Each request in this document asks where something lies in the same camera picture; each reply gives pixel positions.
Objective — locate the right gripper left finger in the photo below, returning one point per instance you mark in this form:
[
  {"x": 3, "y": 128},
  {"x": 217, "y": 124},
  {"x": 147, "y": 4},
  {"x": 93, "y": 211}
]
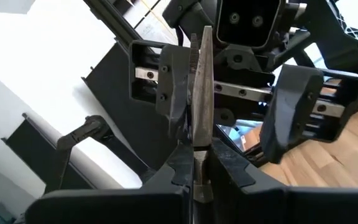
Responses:
[{"x": 120, "y": 207}]

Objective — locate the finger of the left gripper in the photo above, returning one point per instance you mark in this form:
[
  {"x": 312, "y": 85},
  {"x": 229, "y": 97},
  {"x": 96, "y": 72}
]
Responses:
[
  {"x": 291, "y": 109},
  {"x": 172, "y": 87}
]

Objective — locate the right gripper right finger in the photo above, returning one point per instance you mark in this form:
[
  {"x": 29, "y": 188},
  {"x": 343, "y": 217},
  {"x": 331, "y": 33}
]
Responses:
[{"x": 291, "y": 207}]

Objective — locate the black cabinet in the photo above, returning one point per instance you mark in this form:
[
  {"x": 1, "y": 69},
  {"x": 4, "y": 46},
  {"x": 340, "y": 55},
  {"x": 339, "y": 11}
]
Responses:
[{"x": 33, "y": 152}]

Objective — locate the black aluminium table frame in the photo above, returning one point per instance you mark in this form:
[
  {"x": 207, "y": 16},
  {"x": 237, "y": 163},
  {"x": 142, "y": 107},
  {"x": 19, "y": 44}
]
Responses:
[{"x": 82, "y": 132}]

